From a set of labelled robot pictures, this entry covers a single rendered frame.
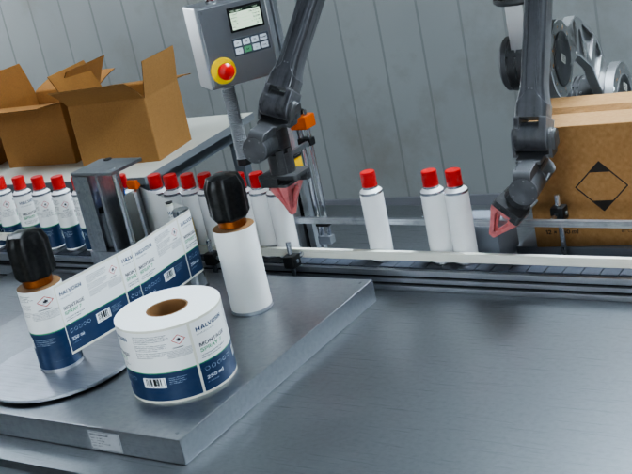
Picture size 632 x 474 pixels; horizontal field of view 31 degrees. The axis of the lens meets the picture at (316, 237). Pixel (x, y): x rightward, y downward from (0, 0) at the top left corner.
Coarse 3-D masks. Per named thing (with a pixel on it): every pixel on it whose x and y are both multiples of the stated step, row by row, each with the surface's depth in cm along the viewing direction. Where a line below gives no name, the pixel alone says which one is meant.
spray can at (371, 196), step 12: (372, 180) 247; (360, 192) 249; (372, 192) 247; (372, 204) 248; (384, 204) 250; (372, 216) 249; (384, 216) 250; (372, 228) 250; (384, 228) 250; (372, 240) 251; (384, 240) 251
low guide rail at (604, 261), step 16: (304, 256) 261; (320, 256) 259; (336, 256) 256; (352, 256) 254; (368, 256) 251; (384, 256) 249; (400, 256) 247; (416, 256) 245; (432, 256) 242; (448, 256) 240; (464, 256) 238; (480, 256) 236; (496, 256) 234; (512, 256) 232; (528, 256) 230; (544, 256) 228; (560, 256) 227; (576, 256) 225; (592, 256) 223
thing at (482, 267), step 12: (60, 252) 308; (72, 252) 305; (84, 252) 303; (312, 264) 261; (324, 264) 259; (336, 264) 257; (348, 264) 256; (360, 264) 254; (372, 264) 253; (384, 264) 251; (396, 264) 250; (408, 264) 248; (420, 264) 247; (432, 264) 246; (444, 264) 244; (456, 264) 243; (480, 264) 240; (492, 264) 239; (504, 264) 238; (516, 264) 236
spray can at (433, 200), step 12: (432, 168) 240; (432, 180) 239; (420, 192) 241; (432, 192) 239; (432, 204) 240; (444, 204) 241; (432, 216) 241; (444, 216) 241; (432, 228) 242; (444, 228) 242; (432, 240) 243; (444, 240) 242
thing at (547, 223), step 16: (352, 224) 260; (400, 224) 253; (416, 224) 250; (480, 224) 242; (528, 224) 236; (544, 224) 234; (560, 224) 232; (576, 224) 230; (592, 224) 228; (608, 224) 226; (624, 224) 224
